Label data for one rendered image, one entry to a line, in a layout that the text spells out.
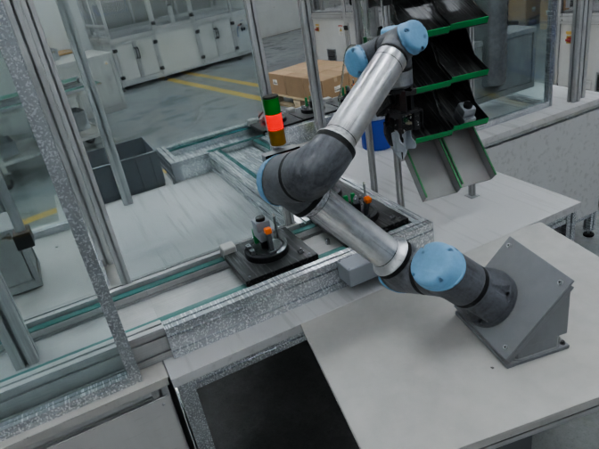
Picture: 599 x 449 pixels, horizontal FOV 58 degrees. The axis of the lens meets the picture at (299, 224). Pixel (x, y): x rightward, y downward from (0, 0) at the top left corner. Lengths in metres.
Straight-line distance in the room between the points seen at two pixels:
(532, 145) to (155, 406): 2.23
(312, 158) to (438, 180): 0.87
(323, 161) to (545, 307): 0.62
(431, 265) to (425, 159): 0.70
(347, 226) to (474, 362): 0.45
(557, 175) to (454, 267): 2.02
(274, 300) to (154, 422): 0.46
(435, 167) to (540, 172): 1.28
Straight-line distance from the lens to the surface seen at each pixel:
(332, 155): 1.12
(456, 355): 1.43
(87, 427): 1.59
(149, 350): 1.56
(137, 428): 1.61
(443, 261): 1.29
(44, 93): 2.00
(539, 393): 1.36
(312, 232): 1.89
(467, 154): 2.03
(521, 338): 1.38
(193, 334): 1.56
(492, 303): 1.39
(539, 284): 1.41
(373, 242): 1.33
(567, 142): 3.24
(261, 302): 1.58
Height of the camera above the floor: 1.80
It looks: 27 degrees down
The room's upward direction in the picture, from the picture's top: 10 degrees counter-clockwise
